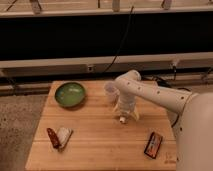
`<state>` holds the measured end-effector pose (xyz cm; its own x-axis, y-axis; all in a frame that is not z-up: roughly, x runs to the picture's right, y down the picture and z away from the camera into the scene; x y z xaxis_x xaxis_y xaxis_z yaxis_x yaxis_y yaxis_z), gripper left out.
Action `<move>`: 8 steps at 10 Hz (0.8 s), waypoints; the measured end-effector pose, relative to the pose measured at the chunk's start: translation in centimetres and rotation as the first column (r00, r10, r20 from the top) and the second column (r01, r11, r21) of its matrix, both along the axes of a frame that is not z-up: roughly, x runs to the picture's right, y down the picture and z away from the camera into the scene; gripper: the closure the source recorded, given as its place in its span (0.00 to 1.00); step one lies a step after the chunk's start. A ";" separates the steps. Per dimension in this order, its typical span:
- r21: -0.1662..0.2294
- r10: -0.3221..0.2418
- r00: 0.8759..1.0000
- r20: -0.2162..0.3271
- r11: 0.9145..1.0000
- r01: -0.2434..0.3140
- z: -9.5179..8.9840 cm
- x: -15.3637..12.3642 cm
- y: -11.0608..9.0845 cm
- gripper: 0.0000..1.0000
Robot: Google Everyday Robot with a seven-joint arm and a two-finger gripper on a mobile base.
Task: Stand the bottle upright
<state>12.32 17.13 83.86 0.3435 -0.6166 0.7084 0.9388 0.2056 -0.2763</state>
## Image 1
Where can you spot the small clear plastic bottle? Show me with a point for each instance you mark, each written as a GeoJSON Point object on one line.
{"type": "Point", "coordinates": [123, 119]}

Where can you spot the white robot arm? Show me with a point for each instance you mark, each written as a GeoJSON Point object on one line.
{"type": "Point", "coordinates": [195, 139]}

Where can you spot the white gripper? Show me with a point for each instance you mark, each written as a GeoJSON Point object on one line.
{"type": "Point", "coordinates": [126, 105]}

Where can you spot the green ceramic bowl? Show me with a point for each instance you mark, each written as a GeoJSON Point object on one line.
{"type": "Point", "coordinates": [70, 94]}

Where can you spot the white wall outlet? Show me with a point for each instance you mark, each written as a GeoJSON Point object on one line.
{"type": "Point", "coordinates": [90, 68]}

